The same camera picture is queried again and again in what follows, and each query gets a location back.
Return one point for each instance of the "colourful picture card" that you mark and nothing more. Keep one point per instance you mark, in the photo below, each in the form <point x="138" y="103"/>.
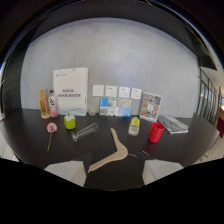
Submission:
<point x="151" y="106"/>

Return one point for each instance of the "clear glass vase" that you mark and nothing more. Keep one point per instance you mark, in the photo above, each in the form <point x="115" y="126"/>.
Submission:
<point x="84" y="132"/>

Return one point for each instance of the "clear bottle with pink drink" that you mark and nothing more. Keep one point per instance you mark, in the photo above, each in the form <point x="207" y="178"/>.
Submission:
<point x="52" y="104"/>

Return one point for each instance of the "grey magazine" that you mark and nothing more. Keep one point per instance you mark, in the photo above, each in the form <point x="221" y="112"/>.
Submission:
<point x="172" y="124"/>

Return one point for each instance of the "small yellow-label bottle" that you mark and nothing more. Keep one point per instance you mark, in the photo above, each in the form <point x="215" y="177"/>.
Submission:
<point x="134" y="126"/>

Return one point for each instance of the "wooden clothes hanger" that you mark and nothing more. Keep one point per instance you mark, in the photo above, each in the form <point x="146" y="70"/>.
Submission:
<point x="115" y="151"/>

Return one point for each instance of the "pink flower with green stem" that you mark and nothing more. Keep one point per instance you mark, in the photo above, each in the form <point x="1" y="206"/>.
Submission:
<point x="51" y="129"/>

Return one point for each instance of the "blue and white brochure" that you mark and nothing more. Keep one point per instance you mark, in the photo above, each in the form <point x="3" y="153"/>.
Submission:
<point x="115" y="107"/>

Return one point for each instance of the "white wall socket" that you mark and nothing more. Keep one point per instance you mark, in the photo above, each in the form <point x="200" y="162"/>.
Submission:
<point x="98" y="90"/>
<point x="111" y="91"/>
<point x="136" y="93"/>
<point x="124" y="92"/>

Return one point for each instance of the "green lidded cup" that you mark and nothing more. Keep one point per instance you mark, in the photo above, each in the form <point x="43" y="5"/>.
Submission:
<point x="69" y="121"/>

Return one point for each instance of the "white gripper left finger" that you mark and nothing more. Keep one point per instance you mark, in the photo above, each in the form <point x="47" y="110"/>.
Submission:
<point x="68" y="170"/>

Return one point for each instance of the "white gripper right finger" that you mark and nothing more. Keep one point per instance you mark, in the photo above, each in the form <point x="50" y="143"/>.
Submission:
<point x="156" y="170"/>

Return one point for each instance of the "red plastic cup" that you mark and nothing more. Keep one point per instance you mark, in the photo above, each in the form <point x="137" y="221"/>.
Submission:
<point x="156" y="132"/>

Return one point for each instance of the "white paper bag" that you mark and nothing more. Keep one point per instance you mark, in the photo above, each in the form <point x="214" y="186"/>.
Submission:
<point x="71" y="91"/>

